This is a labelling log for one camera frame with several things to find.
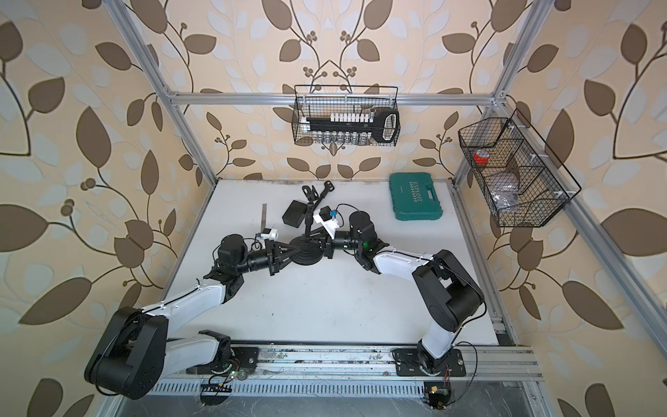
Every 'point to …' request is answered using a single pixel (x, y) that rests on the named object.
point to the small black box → (295, 214)
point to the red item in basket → (481, 155)
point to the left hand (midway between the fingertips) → (295, 249)
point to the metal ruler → (263, 220)
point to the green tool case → (414, 196)
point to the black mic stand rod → (311, 195)
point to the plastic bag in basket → (504, 195)
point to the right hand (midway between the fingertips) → (303, 238)
